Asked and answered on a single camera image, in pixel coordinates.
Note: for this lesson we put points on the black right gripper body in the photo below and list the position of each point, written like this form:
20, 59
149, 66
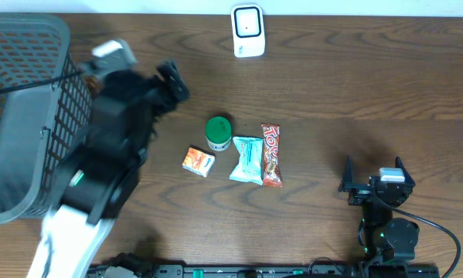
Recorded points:
360, 194

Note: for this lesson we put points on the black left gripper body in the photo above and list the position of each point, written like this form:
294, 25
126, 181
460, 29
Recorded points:
149, 87

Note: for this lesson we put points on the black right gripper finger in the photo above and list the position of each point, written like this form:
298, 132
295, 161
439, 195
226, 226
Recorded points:
408, 178
347, 176

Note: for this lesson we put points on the red Top chocolate bar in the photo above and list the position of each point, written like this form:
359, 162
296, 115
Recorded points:
271, 172

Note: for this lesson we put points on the green lid white jar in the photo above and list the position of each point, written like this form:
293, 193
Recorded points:
218, 131

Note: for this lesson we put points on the orange small carton box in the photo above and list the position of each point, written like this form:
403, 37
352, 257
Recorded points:
198, 162

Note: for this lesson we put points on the light blue snack packet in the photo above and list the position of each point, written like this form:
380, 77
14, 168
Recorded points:
248, 168

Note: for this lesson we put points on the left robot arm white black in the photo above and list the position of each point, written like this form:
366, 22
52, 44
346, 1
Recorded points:
93, 181

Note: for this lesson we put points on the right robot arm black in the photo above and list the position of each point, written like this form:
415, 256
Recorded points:
387, 239

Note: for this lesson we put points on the white barcode scanner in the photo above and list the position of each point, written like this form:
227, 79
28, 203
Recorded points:
248, 31

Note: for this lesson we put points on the grey plastic basket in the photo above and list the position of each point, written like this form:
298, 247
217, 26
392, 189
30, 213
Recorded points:
43, 104

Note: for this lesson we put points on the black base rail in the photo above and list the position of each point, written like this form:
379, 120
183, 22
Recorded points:
129, 265

